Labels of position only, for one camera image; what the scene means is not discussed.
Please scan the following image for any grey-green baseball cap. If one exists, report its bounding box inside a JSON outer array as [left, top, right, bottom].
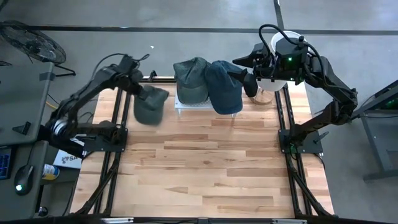
[[132, 84, 170, 126], [172, 56, 213, 105]]

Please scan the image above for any dark blue baseball cap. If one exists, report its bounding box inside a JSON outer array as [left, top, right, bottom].
[[204, 60, 247, 116]]

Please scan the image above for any white perforated metal shelf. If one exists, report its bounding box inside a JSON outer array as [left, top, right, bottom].
[[174, 91, 241, 119]]

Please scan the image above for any white printed box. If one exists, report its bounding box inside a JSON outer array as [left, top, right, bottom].
[[52, 148, 85, 170]]

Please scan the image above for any keyboard with coloured keys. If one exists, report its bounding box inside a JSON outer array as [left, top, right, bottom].
[[0, 146, 13, 181]]

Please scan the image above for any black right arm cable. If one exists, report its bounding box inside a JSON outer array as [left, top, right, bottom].
[[258, 24, 327, 85]]

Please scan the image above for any white and yellow can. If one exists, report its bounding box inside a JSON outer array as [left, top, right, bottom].
[[41, 163, 61, 182]]

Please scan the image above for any grey metal stand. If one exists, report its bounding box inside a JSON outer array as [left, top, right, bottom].
[[343, 79, 398, 182]]

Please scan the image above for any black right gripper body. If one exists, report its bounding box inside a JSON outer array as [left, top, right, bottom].
[[252, 42, 280, 80]]

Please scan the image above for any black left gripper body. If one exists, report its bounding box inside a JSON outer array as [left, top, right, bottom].
[[116, 55, 146, 94]]

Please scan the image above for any black aluminium mounting frame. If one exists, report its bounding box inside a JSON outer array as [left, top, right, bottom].
[[73, 70, 335, 218]]

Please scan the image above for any black tape piece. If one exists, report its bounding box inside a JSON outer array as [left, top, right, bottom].
[[38, 71, 57, 82]]

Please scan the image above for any silver metal bracket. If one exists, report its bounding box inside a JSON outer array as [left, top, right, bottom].
[[98, 217, 135, 224], [272, 218, 308, 224]]

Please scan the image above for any black computer mouse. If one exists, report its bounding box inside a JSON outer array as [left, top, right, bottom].
[[13, 164, 35, 197]]

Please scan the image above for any grey desk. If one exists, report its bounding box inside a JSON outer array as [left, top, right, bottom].
[[0, 139, 50, 222], [0, 61, 55, 147]]

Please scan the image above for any black floor fan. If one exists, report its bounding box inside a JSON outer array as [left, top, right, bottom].
[[0, 19, 77, 78]]

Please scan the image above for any white shade table lamp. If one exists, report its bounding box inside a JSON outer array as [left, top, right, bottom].
[[248, 30, 308, 106]]

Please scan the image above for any small black desk object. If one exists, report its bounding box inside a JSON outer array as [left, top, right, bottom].
[[11, 121, 32, 136]]

